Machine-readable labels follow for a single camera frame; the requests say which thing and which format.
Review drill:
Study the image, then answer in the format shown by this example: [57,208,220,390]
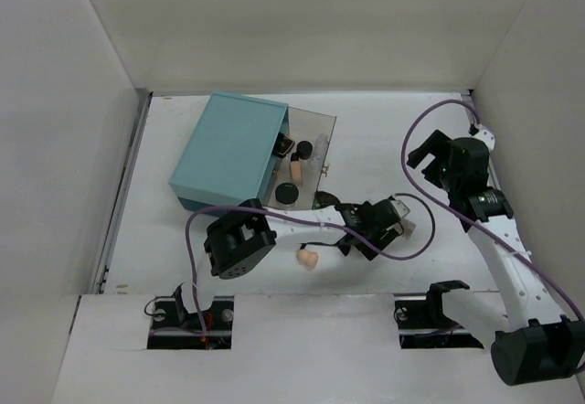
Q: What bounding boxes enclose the clear bottle blue label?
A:
[310,133,329,173]

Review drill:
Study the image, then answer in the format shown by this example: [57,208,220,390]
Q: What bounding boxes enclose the beige foundation bottle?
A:
[290,153,303,186]

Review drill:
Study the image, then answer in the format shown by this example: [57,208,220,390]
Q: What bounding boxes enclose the black round gecomo compact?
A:
[274,182,300,206]

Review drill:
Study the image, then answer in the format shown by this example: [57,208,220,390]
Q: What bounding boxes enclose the clear acrylic box door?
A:
[262,107,336,210]

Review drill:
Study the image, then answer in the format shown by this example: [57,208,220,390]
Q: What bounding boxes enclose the teal makeup organizer box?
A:
[168,91,289,211]

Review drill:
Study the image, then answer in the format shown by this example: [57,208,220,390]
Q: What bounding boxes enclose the gold black mirror compact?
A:
[271,133,295,159]

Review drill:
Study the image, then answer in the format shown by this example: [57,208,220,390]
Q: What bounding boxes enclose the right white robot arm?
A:
[402,130,584,386]

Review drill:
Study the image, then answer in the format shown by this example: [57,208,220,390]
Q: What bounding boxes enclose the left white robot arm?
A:
[204,197,410,280]

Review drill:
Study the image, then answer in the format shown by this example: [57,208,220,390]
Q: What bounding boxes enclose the peach makeup sponge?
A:
[297,249,319,270]

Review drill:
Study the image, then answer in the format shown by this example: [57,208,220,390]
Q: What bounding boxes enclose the black kabuki brush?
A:
[312,190,340,209]

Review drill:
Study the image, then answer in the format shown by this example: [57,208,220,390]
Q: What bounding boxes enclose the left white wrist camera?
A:
[389,197,410,220]

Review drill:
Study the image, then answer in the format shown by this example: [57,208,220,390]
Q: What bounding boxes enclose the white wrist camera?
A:
[389,197,410,220]
[469,123,495,152]

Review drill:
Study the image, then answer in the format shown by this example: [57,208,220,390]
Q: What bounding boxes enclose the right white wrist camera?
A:
[469,123,495,152]

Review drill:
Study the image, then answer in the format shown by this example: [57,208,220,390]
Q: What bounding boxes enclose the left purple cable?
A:
[144,192,435,339]

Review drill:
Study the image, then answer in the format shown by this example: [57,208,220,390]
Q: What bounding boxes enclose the purple cable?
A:
[144,192,435,339]
[400,100,585,336]

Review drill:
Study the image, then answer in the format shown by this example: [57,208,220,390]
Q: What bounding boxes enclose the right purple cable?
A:
[400,100,585,336]

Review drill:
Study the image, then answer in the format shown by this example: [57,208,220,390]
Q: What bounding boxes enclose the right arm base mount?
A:
[394,296,484,349]

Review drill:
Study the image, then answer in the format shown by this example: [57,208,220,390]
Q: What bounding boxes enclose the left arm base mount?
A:
[144,287,235,351]

